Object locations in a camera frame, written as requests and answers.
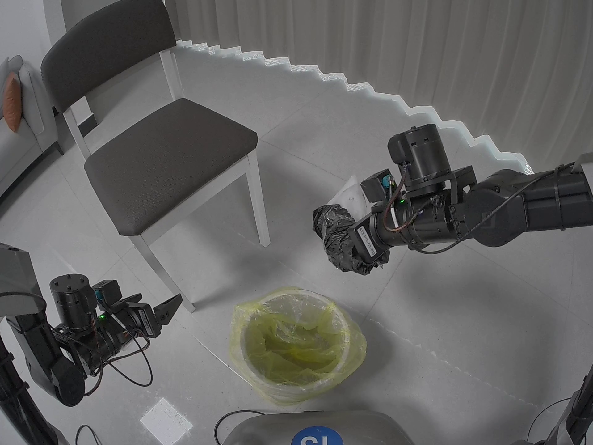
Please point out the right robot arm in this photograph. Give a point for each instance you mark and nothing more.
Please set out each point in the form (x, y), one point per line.
(509, 202)

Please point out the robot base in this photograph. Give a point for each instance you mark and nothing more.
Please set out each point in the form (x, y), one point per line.
(278, 431)

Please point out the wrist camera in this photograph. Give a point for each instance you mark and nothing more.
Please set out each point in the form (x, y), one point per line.
(107, 292)
(373, 186)

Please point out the orange cushion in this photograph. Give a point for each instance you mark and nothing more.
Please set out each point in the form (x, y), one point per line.
(13, 102)

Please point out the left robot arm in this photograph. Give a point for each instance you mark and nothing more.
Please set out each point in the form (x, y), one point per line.
(41, 355)

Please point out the grey white-legged chair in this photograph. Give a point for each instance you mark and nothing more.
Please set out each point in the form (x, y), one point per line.
(162, 155)

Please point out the yellow plastic bag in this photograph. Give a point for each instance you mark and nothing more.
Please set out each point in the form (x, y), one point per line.
(287, 346)

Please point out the white trash bin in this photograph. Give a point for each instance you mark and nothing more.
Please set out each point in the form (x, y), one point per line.
(296, 297)

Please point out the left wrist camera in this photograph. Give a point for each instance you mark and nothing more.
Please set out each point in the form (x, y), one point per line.
(107, 292)

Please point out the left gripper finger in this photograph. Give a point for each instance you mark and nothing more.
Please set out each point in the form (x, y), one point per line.
(166, 312)
(132, 299)

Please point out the white sofa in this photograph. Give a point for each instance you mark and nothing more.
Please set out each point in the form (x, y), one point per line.
(32, 109)

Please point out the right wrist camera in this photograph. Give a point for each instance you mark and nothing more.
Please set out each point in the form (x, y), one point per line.
(373, 186)

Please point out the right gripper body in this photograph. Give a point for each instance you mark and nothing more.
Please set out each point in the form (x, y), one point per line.
(387, 232)

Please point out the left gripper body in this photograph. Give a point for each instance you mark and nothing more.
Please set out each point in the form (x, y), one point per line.
(146, 320)

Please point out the white curtain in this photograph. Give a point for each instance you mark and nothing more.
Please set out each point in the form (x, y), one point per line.
(417, 26)

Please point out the black plastic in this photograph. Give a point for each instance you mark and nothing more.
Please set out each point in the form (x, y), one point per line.
(333, 230)

